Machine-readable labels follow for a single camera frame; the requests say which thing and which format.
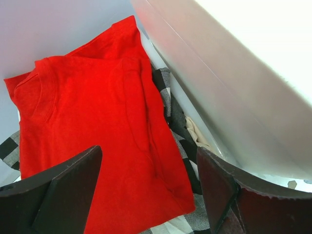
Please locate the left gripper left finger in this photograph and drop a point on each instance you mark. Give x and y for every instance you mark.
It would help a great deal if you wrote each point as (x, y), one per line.
(54, 201)

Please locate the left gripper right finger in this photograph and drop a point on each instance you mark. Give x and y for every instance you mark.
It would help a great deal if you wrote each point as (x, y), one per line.
(238, 202)

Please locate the white drawer cabinet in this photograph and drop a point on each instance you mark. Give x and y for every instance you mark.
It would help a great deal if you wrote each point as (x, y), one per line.
(247, 65)

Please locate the black white checkered cloth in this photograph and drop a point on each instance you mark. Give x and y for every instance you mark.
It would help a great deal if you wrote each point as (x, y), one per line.
(193, 223)

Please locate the beige folded cloth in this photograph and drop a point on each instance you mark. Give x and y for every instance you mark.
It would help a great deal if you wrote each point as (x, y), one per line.
(196, 134)

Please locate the red folded t-shirt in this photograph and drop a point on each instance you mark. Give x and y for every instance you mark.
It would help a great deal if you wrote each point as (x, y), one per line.
(103, 94)

